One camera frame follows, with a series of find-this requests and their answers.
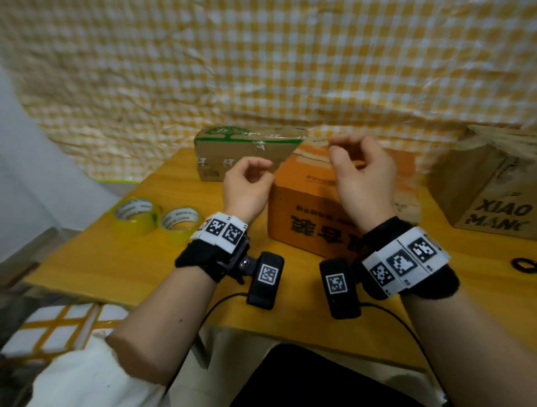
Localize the yellow checked backdrop cloth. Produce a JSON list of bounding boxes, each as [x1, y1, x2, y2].
[[0, 0, 537, 184]]

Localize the yellowish clear tape roll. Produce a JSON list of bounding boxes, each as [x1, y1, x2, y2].
[[109, 197, 162, 236], [158, 206, 205, 247]]

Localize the person's left hand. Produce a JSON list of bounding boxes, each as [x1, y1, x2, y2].
[[222, 157, 276, 225]]

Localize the black camera cable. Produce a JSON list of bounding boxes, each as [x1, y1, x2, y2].
[[360, 302, 446, 404], [199, 292, 251, 333]]

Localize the black wristband with markers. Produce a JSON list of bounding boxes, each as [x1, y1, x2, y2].
[[356, 216, 461, 301], [175, 212, 251, 284]]

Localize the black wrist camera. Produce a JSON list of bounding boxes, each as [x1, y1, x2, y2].
[[230, 251, 285, 311], [319, 257, 362, 320]]

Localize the black ring-shaped object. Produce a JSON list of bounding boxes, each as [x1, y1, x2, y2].
[[510, 257, 537, 275]]

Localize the black right wristband with markers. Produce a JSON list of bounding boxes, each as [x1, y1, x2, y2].
[[356, 216, 461, 301]]

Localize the person's right hand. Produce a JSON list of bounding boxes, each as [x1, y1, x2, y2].
[[328, 134, 398, 234]]

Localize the brown cardboard box black print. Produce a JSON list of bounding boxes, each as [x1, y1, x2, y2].
[[427, 124, 537, 241]]

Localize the black right camera cable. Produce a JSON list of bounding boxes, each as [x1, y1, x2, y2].
[[360, 302, 446, 404]]

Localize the person's right forearm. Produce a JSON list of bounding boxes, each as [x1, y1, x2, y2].
[[401, 288, 537, 407]]

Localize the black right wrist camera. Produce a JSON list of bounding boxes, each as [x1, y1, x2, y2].
[[319, 257, 362, 320]]

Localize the white yellow grid box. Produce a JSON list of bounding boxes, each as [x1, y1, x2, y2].
[[0, 301, 131, 366]]

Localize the white sleeve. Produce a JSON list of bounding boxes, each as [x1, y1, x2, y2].
[[27, 333, 169, 407]]

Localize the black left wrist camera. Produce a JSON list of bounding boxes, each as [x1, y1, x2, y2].
[[230, 251, 285, 311]]

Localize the cardboard box with green print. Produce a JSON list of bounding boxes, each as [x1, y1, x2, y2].
[[194, 125, 309, 183]]

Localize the person's left forearm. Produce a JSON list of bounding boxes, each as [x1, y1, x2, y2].
[[105, 263, 219, 387]]

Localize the black left wristband with markers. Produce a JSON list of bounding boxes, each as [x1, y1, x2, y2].
[[175, 212, 251, 284]]

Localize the black trousers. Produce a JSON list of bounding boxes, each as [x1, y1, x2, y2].
[[229, 343, 425, 407]]

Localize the orange cardboard box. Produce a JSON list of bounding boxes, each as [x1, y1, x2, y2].
[[267, 140, 421, 261]]

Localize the black left camera cable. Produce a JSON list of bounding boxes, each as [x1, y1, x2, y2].
[[199, 292, 251, 333]]

